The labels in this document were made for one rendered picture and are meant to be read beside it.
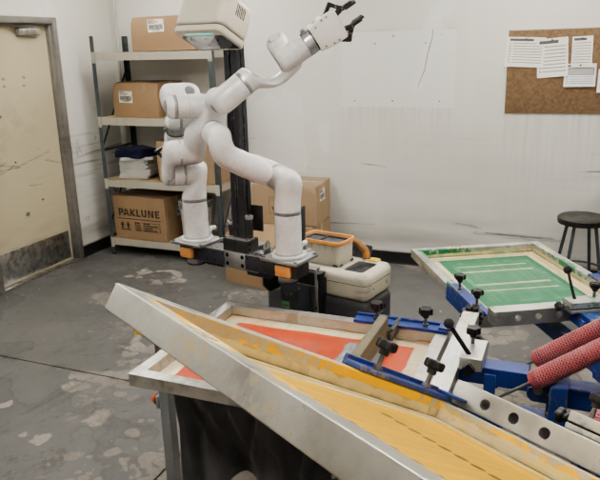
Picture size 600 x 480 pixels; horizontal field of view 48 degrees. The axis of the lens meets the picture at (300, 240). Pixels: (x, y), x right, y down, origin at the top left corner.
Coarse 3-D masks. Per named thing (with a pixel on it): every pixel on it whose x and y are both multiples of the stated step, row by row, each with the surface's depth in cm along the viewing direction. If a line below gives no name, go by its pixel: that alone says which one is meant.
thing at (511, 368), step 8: (488, 360) 178; (496, 360) 178; (488, 368) 174; (496, 368) 174; (504, 368) 174; (512, 368) 174; (520, 368) 173; (528, 368) 173; (464, 376) 177; (472, 376) 176; (480, 376) 175; (496, 376) 174; (504, 376) 173; (512, 376) 172; (520, 376) 171; (496, 384) 174; (504, 384) 173; (512, 384) 172; (520, 384) 172
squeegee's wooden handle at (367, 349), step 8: (376, 320) 201; (384, 320) 201; (376, 328) 195; (384, 328) 200; (368, 336) 190; (376, 336) 193; (384, 336) 201; (360, 344) 185; (368, 344) 185; (352, 352) 180; (360, 352) 180; (368, 352) 185; (376, 352) 194
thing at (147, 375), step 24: (216, 312) 228; (240, 312) 233; (264, 312) 230; (288, 312) 226; (312, 312) 226; (408, 336) 211; (432, 336) 208; (168, 360) 199; (144, 384) 186; (168, 384) 182; (192, 384) 180
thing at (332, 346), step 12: (240, 324) 227; (288, 336) 216; (300, 336) 216; (312, 336) 216; (324, 336) 216; (324, 348) 208; (336, 348) 207; (408, 348) 206; (384, 360) 198; (396, 360) 198
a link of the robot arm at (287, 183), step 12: (276, 168) 235; (288, 168) 232; (276, 180) 228; (288, 180) 226; (300, 180) 229; (276, 192) 229; (288, 192) 228; (300, 192) 231; (276, 204) 231; (288, 204) 229; (300, 204) 233; (288, 216) 231
